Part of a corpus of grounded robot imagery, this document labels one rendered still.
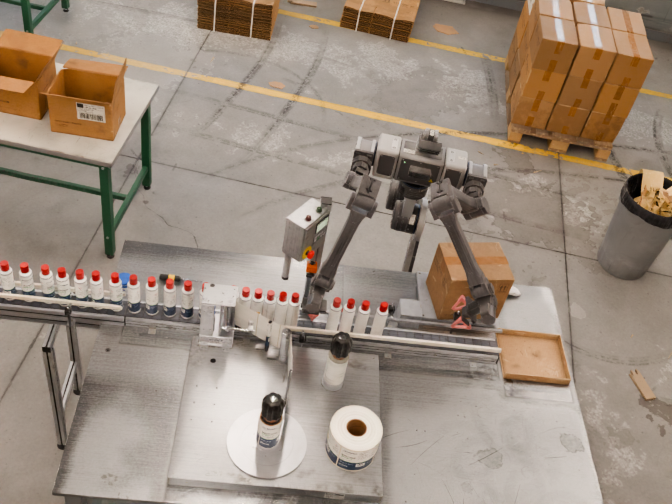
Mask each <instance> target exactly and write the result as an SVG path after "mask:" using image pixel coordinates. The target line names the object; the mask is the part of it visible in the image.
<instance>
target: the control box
mask: <svg viewBox="0 0 672 504"><path fill-rule="evenodd" d="M320 204H321V203H320V202H318V201H317V200H315V199H313V198H311V199H310V200H308V201H307V202H306V203H304V204H303V205H302V206H301V207H299V208H298V209H297V210H296V211H294V212H293V213H292V214H290V215H289V216H288V217H287V218H286V224H285V231H284V238H283V245H282V252H283V253H285V254H287V255H288V256H290V257H291V258H293V259H295V260H296V261H298V262H300V261H301V262H302V261H303V260H304V259H305V258H307V255H305V254H306V252H307V251H308V250H309V251H311V250H313V251H315V250H316V249H317V248H318V247H320V246H321V245H322V244H323V243H324V242H325V237H326V234H324V235H323V236H322V237H321V238H320V239H319V240H317V241H316V242H315V243H314V244H313V240H314V237H315V236H316V235H317V234H318V233H319V232H321V231H322V230H323V229H324V228H325V227H327V226H328V224H327V225H326V226H325V227H324V228H322V229H321V230H320V231H319V232H318V233H316V234H315V231H316V225H317V223H318V222H320V221H321V220H322V219H323V218H324V217H326V216H327V215H328V214H329V216H330V210H329V209H327V207H324V208H322V213H320V214H318V213H316V209H317V207H318V206H320ZM307 215H311V217H312V218H311V219H312V221H311V222H306V221H305V218H306V216H307Z"/></svg>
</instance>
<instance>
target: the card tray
mask: <svg viewBox="0 0 672 504"><path fill-rule="evenodd" d="M498 329H502V333H496V338H497V344H498V348H501V353H499V356H500V362H501V368H502V374H503V378H504V379H513V380H523V381H533V382H543V383H553V384H562V385H569V383H570V381H571V376H570V372H569V368H568V364H567V360H566V355H565V351H564V347H563V343H562V339H561V335H560V334H551V333H542V332H532V331H523V330H514V329H505V328H498Z"/></svg>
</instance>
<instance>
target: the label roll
mask: <svg viewBox="0 0 672 504"><path fill-rule="evenodd" d="M382 434H383V428H382V424H381V421H380V420H379V418H378V417H377V415H376V414H375V413H373V412H372V411H371V410H369V409H367V408H365V407H362V406H356V405H351V406H346V407H343V408H341V409H339V410H338V411H337V412H336V413H335V414H334V415H333V417H332V419H331V423H330V427H329V431H328V435H327V439H326V443H325V450H326V454H327V456H328V458H329V459H330V461H331V462H332V463H333V464H334V465H336V466H337V467H339V468H341V469H343V470H346V471H360V470H363V469H365V468H367V467H368V466H369V465H370V464H371V463H372V462H373V460H374V458H375V455H376V452H377V449H378V446H379V443H380V441H381V438H382Z"/></svg>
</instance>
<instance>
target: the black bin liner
mask: <svg viewBox="0 0 672 504"><path fill-rule="evenodd" d="M642 178H643V173H638V174H635V175H632V176H630V177H629V178H628V179H627V180H626V182H625V183H624V185H623V187H622V189H621V193H620V196H621V203H622V204H623V205H624V206H625V207H626V209H627V210H628V211H630V212H631V213H633V214H634V215H637V216H639V217H640V218H641V219H643V220H644V221H645V222H647V223H648V224H651V225H653V226H657V227H659V228H662V229H672V217H664V216H660V215H657V214H655V213H652V212H650V211H648V210H646V209H645V208H643V207H641V206H640V205H639V204H638V203H636V202H635V201H634V198H636V197H639V196H641V185H642ZM671 186H672V180H670V179H668V178H665V177H664V181H663V189H665V190H667V189H669V188H670V187H671Z"/></svg>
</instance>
